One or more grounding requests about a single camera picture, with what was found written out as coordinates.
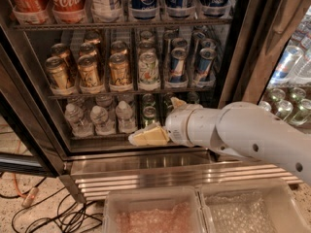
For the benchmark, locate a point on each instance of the white green 7up can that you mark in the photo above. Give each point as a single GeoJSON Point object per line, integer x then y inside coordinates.
{"type": "Point", "coordinates": [148, 73]}

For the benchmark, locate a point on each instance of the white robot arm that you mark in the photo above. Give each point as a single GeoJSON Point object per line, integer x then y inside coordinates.
{"type": "Point", "coordinates": [240, 129]}

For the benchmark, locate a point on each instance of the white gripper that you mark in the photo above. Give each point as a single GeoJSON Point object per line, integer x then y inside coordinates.
{"type": "Point", "coordinates": [177, 124]}

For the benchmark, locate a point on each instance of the top wire shelf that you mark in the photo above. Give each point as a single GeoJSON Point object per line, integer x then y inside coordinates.
{"type": "Point", "coordinates": [123, 24]}

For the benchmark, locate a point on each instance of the wire shelf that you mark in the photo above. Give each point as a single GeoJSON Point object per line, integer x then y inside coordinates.
{"type": "Point", "coordinates": [123, 24]}
{"type": "Point", "coordinates": [135, 92]}

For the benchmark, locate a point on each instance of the red coca-cola can right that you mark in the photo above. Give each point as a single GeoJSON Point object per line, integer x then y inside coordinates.
{"type": "Point", "coordinates": [69, 11]}

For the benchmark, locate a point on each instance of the water bottle right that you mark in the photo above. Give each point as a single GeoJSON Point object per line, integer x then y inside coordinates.
{"type": "Point", "coordinates": [126, 118]}

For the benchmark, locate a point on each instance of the open fridge door left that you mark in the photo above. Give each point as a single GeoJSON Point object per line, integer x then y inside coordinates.
{"type": "Point", "coordinates": [17, 107]}

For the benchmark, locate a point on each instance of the gold can second row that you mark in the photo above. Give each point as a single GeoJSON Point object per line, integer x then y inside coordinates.
{"type": "Point", "coordinates": [88, 48]}
{"type": "Point", "coordinates": [61, 50]}
{"type": "Point", "coordinates": [119, 47]}

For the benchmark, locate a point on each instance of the white diet soda can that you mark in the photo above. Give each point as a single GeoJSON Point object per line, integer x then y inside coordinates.
{"type": "Point", "coordinates": [106, 10]}

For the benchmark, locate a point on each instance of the red bull can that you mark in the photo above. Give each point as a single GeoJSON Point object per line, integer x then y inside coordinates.
{"type": "Point", "coordinates": [176, 69]}
{"type": "Point", "coordinates": [203, 65]}

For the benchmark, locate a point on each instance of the blue pepsi can middle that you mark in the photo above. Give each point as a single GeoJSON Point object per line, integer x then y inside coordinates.
{"type": "Point", "coordinates": [179, 0]}

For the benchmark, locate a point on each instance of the water bottle middle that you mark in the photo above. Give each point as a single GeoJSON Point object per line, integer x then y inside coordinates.
{"type": "Point", "coordinates": [102, 122]}

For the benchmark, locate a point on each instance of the gold can second row middle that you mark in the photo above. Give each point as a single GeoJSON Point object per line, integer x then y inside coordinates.
{"type": "Point", "coordinates": [88, 48]}

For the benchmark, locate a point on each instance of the middle wire shelf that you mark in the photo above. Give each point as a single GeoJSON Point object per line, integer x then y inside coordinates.
{"type": "Point", "coordinates": [135, 92]}

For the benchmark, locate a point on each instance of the gold can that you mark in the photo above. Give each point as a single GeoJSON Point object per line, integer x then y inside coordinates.
{"type": "Point", "coordinates": [62, 83]}
{"type": "Point", "coordinates": [120, 73]}
{"type": "Point", "coordinates": [90, 80]}

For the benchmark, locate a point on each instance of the gold can front middle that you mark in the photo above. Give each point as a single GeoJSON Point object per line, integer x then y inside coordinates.
{"type": "Point", "coordinates": [90, 80]}

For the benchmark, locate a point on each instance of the clear plastic bin right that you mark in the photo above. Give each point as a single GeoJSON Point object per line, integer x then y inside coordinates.
{"type": "Point", "coordinates": [263, 206]}

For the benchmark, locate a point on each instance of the red coca-cola can left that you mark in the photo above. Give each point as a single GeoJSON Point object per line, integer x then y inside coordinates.
{"type": "Point", "coordinates": [32, 11]}

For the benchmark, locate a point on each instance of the gold can second row left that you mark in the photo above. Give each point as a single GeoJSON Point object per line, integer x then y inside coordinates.
{"type": "Point", "coordinates": [61, 50]}

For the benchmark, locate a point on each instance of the gold can front right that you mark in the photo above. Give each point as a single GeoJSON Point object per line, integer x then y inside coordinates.
{"type": "Point", "coordinates": [120, 73]}

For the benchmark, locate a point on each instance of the gold can front left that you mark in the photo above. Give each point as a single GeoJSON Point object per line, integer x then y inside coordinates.
{"type": "Point", "coordinates": [62, 83]}

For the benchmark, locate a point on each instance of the water bottle left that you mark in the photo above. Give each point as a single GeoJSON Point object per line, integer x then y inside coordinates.
{"type": "Point", "coordinates": [81, 126]}

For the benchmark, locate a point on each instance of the green can front left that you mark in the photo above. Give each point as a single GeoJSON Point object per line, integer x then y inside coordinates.
{"type": "Point", "coordinates": [149, 116]}

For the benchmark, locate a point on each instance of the red bull can front left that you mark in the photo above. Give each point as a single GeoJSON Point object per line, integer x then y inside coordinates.
{"type": "Point", "coordinates": [176, 69]}

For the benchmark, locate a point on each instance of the blue pepsi can left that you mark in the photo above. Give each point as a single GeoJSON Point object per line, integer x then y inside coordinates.
{"type": "Point", "coordinates": [143, 9]}

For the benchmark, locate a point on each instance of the water bottle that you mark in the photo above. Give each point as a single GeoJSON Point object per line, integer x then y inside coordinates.
{"type": "Point", "coordinates": [126, 118]}
{"type": "Point", "coordinates": [102, 122]}
{"type": "Point", "coordinates": [81, 126]}

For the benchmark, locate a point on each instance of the red coca-cola can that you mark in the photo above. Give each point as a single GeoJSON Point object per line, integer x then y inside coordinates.
{"type": "Point", "coordinates": [32, 11]}
{"type": "Point", "coordinates": [69, 11]}

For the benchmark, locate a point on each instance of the gold can second row right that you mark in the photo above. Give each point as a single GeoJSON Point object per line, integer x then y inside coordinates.
{"type": "Point", "coordinates": [119, 47]}

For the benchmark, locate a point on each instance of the clear plastic bin left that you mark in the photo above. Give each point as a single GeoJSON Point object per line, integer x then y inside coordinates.
{"type": "Point", "coordinates": [153, 210]}

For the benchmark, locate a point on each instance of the red bull can front right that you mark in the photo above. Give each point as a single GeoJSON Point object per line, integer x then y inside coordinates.
{"type": "Point", "coordinates": [203, 65]}

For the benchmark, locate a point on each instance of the clear plastic bin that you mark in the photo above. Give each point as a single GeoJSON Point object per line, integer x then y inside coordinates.
{"type": "Point", "coordinates": [263, 206]}
{"type": "Point", "coordinates": [153, 210]}

